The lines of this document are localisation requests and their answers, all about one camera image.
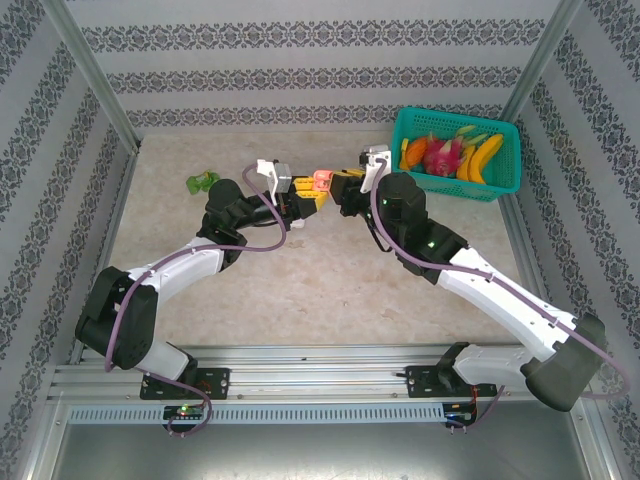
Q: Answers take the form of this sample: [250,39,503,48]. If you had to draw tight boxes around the pink earbud charging case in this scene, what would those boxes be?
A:
[310,168,335,195]

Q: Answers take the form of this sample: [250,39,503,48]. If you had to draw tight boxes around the green snack wrapper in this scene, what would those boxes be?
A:
[186,170,221,195]

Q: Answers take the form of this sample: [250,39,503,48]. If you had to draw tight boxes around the orange toy fruit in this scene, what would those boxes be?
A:
[403,137,429,169]

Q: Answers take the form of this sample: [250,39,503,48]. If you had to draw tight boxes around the pink dragon fruit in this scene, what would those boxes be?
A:
[423,132,469,177]

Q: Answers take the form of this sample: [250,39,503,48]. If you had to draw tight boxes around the small yellow banana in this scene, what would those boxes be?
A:
[455,144,476,182]

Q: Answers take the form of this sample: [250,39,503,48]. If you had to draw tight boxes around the large yellow banana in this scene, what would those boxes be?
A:
[467,133,505,185]

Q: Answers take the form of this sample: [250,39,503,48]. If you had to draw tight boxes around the teal plastic basket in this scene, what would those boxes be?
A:
[389,106,521,203]

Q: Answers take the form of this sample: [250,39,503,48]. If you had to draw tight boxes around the left controller circuit board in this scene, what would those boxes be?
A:
[163,404,209,421]

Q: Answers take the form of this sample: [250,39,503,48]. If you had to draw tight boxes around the controller circuit board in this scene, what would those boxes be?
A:
[163,404,209,421]
[444,402,479,426]

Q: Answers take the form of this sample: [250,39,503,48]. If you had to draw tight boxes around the right controller circuit board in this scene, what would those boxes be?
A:
[444,402,479,426]

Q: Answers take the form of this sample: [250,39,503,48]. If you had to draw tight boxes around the aluminium table side rail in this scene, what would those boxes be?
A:
[497,197,571,361]
[67,142,144,364]

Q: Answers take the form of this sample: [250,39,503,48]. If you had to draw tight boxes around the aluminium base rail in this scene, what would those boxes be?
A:
[47,344,596,401]

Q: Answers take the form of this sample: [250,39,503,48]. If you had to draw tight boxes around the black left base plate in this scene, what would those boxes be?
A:
[139,367,231,401]

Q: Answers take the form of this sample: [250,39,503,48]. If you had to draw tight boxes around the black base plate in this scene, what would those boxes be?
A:
[139,367,231,401]
[405,364,496,399]

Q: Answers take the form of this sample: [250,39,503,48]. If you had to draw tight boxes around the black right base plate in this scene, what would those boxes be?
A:
[405,364,496,399]

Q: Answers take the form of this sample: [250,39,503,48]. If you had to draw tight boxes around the aluminium frame post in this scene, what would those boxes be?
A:
[499,0,584,126]
[39,0,144,151]

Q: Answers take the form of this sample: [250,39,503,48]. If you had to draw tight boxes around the white slotted cable duct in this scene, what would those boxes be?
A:
[67,403,446,424]

